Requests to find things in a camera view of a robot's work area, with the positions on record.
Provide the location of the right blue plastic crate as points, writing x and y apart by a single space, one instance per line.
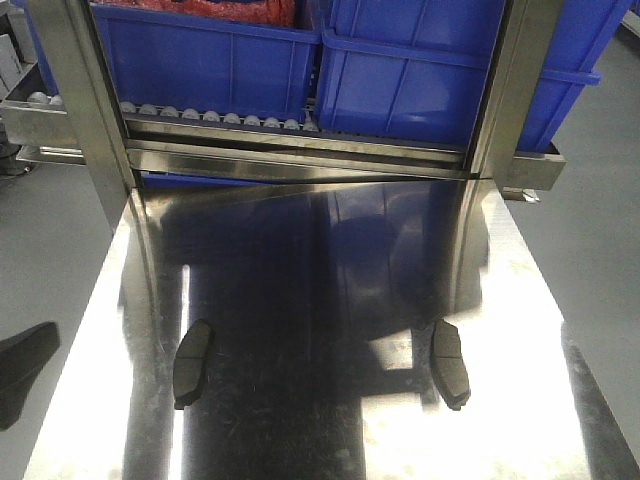
416 70

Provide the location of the left blue plastic crate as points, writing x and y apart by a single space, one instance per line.
187 61

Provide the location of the stainless steel roller rack frame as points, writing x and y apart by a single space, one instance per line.
90 129

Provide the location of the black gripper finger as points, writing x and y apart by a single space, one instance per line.
23 356

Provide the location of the brake pad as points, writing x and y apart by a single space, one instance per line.
447 365
190 364

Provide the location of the blue plastic crate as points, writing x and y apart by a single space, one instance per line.
187 61
416 70

